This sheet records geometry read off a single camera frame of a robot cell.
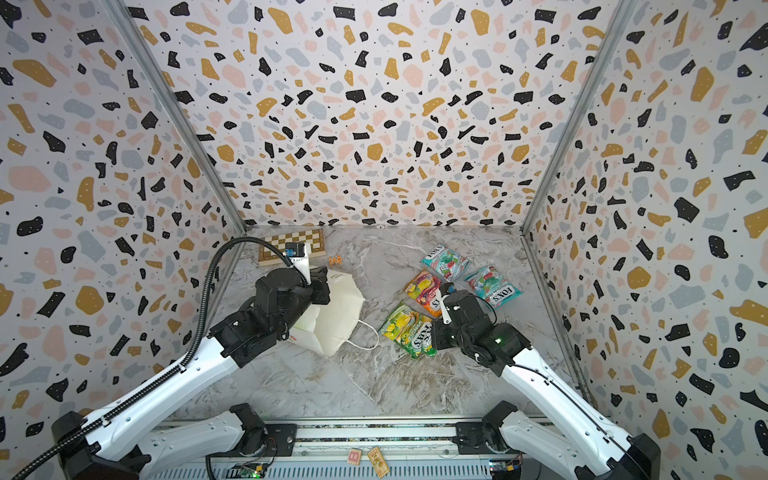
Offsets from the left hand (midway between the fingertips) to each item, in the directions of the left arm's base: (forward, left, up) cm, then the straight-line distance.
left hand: (327, 264), depth 71 cm
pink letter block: (-35, -6, -30) cm, 47 cm away
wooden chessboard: (+35, +14, -29) cm, 47 cm away
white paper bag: (-3, +4, -25) cm, 26 cm away
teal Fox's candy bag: (+22, -36, -29) cm, 51 cm away
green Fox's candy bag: (-3, -20, -28) cm, 35 cm away
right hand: (-9, -24, -13) cm, 29 cm away
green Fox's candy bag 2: (-10, -21, -30) cm, 38 cm away
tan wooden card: (-36, -12, -29) cm, 48 cm away
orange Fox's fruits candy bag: (+11, -25, -28) cm, 40 cm away
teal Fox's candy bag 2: (+10, -49, -28) cm, 57 cm away
